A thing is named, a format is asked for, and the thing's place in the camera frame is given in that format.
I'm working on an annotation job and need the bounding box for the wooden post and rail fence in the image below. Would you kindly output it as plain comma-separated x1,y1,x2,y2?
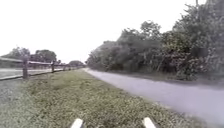
0,56,86,81

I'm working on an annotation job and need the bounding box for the pale paved ground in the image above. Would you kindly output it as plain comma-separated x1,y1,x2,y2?
0,67,64,80

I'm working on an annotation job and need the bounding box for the green grass verge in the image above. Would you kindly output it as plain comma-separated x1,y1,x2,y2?
0,68,208,128

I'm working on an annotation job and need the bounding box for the distant group of trees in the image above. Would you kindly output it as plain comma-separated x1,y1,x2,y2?
1,46,86,68

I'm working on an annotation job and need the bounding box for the robot's own part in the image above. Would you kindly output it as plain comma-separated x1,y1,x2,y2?
142,116,157,128
70,118,84,128

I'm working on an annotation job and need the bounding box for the grass strip under trees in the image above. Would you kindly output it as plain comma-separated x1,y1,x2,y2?
106,69,224,86

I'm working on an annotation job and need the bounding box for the grey asphalt path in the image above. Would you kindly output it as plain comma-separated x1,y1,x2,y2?
83,67,224,128

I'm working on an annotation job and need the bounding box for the row of trees and bushes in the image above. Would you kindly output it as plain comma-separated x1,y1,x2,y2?
85,0,224,81

